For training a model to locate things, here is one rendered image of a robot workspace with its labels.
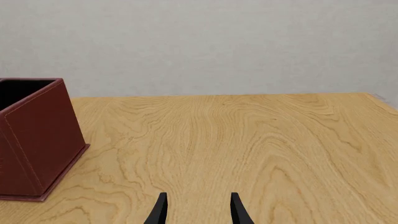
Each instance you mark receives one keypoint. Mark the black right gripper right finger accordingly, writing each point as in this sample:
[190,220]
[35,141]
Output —
[239,214]

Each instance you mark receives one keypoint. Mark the red-brown desk caddy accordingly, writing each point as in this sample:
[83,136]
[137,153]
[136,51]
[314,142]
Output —
[40,144]

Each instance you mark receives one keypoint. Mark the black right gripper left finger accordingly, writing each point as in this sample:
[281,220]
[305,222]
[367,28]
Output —
[159,213]

